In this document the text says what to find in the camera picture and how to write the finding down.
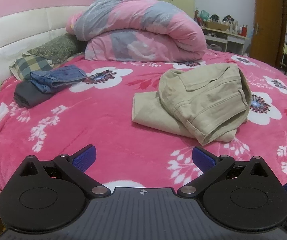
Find brown wooden door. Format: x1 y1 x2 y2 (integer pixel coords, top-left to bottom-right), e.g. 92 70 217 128
249 0 287 67

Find cardboard box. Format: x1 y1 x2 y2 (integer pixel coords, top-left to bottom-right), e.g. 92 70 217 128
203 21 230 32

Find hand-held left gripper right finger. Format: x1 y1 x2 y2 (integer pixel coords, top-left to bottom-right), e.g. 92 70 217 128
177 145 269 197

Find group of desk figurines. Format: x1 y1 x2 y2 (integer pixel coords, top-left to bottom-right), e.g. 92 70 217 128
193 9 242 34

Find folded blue jeans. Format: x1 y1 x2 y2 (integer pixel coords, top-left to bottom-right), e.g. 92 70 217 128
29 65 88 94

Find white desk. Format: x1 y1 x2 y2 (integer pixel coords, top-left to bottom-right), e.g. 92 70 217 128
202 26 249 55

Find folded dark grey garment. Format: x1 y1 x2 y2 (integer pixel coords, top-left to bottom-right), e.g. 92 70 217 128
14 81 54 109

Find pink white padded headboard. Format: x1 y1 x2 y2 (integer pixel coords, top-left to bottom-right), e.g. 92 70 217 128
0 0 99 92

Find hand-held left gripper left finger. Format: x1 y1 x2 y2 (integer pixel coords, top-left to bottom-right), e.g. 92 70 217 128
19 144 110 197

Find pink grey floral quilt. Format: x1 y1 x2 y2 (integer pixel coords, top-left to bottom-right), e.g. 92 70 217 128
66 0 207 62

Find beige pants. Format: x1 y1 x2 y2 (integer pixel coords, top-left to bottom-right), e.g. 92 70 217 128
132 63 252 146

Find pink floral blanket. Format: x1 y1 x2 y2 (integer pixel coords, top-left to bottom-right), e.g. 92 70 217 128
0 48 287 215

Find plaid pillow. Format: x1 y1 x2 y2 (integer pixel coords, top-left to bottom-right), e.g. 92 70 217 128
9 55 56 82

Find green leaf-patterned pillow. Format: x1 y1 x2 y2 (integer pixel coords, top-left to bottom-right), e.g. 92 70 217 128
27 33 86 64

